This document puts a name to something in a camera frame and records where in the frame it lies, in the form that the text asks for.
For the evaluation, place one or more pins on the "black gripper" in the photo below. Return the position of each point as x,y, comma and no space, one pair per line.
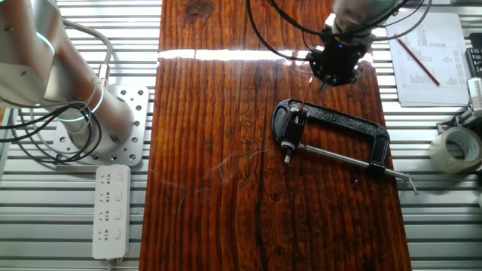
339,62

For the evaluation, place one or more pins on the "red pencil with pink eraser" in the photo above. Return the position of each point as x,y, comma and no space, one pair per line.
305,94

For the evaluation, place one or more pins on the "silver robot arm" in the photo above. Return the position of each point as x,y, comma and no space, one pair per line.
37,56

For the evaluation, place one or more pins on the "dark red pencil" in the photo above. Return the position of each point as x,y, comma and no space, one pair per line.
418,62

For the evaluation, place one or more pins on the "black metal C-clamp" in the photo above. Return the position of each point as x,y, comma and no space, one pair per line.
339,118

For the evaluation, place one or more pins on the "white printed paper sheets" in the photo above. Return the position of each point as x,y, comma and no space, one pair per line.
444,45

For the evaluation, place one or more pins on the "black keyboard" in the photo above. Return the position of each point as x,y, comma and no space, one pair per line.
475,56

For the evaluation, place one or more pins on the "brown wooden board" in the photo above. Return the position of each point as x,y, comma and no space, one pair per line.
226,169

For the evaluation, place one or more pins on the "white power strip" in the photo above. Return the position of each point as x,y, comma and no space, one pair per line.
111,212

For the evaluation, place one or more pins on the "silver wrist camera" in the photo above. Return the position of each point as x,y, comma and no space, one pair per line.
330,23

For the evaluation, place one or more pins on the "small silver metal bracket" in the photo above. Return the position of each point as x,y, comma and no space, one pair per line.
457,120

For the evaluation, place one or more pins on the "silver ribbed camera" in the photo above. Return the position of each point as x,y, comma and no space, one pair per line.
475,94

